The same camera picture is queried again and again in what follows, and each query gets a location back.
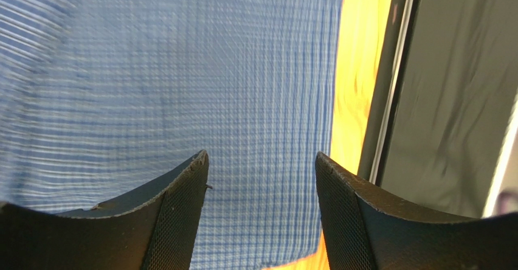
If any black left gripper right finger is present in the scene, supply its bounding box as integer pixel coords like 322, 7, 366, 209
315, 153, 517, 269

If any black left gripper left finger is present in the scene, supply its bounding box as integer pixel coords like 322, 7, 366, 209
1, 150, 209, 269

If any blue checked long sleeve shirt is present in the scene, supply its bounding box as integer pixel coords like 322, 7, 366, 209
1, 0, 342, 269

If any aluminium rail frame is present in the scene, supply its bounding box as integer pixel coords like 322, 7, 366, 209
358, 0, 517, 218

